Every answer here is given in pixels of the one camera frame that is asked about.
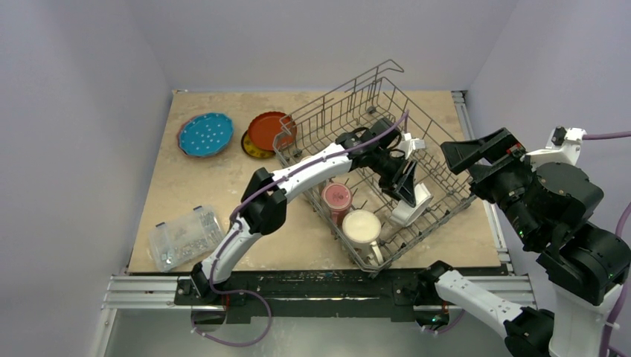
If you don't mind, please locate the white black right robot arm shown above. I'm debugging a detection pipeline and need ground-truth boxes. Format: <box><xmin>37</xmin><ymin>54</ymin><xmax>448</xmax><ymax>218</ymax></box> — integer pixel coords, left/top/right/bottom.
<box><xmin>417</xmin><ymin>126</ymin><xmax>630</xmax><ymax>356</ymax></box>

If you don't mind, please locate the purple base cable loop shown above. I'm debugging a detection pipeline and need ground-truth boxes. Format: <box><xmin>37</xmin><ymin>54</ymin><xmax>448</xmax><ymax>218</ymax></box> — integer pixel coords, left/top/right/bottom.
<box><xmin>190</xmin><ymin>289</ymin><xmax>274</xmax><ymax>347</ymax></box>

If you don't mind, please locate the clear plastic screw box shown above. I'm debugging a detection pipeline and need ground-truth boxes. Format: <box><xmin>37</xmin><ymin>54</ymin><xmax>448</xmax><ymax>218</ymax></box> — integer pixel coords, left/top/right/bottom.
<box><xmin>148</xmin><ymin>205</ymin><xmax>225</xmax><ymax>272</ymax></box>

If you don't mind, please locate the pink ghost pattern mug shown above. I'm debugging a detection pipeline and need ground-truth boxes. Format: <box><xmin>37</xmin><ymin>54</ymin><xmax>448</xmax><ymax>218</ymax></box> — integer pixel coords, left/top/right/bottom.
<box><xmin>321</xmin><ymin>182</ymin><xmax>353</xmax><ymax>226</ymax></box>

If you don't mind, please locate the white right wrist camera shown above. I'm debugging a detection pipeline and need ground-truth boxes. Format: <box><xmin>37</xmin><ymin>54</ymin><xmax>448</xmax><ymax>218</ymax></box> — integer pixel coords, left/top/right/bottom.
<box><xmin>522</xmin><ymin>126</ymin><xmax>586</xmax><ymax>170</ymax></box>

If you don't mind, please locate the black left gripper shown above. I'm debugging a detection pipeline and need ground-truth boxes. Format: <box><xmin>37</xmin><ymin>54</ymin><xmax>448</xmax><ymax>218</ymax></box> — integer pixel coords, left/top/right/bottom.
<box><xmin>368</xmin><ymin>148</ymin><xmax>417</xmax><ymax>208</ymax></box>

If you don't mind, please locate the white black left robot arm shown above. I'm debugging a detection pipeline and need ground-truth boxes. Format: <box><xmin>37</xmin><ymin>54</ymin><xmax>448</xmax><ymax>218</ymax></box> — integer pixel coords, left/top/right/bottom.
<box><xmin>190</xmin><ymin>113</ymin><xmax>425</xmax><ymax>304</ymax></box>

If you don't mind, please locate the aluminium rail front left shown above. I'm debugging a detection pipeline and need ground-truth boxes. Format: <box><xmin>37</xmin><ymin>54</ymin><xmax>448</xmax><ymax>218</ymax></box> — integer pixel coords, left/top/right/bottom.
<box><xmin>101</xmin><ymin>275</ymin><xmax>179</xmax><ymax>309</ymax></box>

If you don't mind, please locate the grey wire dish rack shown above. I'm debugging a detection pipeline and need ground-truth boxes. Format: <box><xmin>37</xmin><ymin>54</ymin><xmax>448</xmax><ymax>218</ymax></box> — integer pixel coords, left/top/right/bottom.
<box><xmin>273</xmin><ymin>59</ymin><xmax>474</xmax><ymax>275</ymax></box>

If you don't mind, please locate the blue polka dot plate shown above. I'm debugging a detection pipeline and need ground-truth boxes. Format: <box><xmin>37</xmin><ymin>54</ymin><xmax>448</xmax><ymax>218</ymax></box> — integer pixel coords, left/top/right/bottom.
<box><xmin>176</xmin><ymin>112</ymin><xmax>234</xmax><ymax>158</ymax></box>

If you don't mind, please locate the aluminium rail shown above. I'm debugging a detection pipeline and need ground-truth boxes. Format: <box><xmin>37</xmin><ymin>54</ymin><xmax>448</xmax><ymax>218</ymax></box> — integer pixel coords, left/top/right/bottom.
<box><xmin>451</xmin><ymin>90</ymin><xmax>538</xmax><ymax>309</ymax></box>
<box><xmin>101</xmin><ymin>275</ymin><xmax>179</xmax><ymax>309</ymax></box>

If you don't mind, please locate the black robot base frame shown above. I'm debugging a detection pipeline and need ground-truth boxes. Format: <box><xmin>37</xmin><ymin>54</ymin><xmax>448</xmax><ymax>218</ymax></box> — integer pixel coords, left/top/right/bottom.
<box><xmin>174</xmin><ymin>268</ymin><xmax>458</xmax><ymax>329</ymax></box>

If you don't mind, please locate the orange fluted plate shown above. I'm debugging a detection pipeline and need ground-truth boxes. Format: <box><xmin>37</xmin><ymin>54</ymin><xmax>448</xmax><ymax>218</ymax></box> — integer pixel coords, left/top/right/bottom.
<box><xmin>248</xmin><ymin>112</ymin><xmax>297</xmax><ymax>151</ymax></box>

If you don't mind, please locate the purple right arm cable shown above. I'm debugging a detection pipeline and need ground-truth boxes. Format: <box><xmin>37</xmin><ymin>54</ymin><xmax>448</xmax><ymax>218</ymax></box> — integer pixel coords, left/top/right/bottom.
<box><xmin>581</xmin><ymin>130</ymin><xmax>631</xmax><ymax>357</ymax></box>

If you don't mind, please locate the yellow plate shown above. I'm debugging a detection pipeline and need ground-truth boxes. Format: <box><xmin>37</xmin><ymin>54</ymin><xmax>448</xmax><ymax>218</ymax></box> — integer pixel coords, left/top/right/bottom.
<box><xmin>240</xmin><ymin>132</ymin><xmax>275</xmax><ymax>160</ymax></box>

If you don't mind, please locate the green interior mushroom mug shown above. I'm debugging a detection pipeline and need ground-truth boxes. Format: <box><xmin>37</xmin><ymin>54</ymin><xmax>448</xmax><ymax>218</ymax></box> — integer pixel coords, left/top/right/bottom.
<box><xmin>342</xmin><ymin>210</ymin><xmax>384</xmax><ymax>267</ymax></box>

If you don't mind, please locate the aluminium rail right side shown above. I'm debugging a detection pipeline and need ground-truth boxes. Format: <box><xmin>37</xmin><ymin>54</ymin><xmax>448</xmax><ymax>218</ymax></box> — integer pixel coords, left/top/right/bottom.
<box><xmin>451</xmin><ymin>90</ymin><xmax>538</xmax><ymax>309</ymax></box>

